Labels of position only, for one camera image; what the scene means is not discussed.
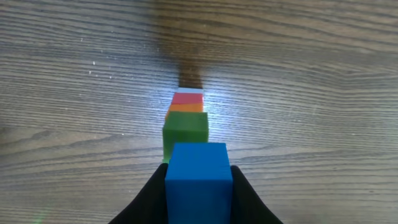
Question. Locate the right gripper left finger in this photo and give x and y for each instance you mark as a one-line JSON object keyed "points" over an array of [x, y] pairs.
{"points": [[146, 202]]}

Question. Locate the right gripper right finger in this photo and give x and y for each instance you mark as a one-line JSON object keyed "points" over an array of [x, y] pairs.
{"points": [[248, 202]]}

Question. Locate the blue cube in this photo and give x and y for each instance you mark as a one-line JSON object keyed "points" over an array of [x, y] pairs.
{"points": [[199, 186]]}

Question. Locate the green cube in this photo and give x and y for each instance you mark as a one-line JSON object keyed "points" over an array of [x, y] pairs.
{"points": [[185, 129]]}

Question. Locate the orange cube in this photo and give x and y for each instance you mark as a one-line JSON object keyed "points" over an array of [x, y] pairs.
{"points": [[186, 107]]}

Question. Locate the pink cube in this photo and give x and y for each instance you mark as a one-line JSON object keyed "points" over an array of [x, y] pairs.
{"points": [[187, 98]]}

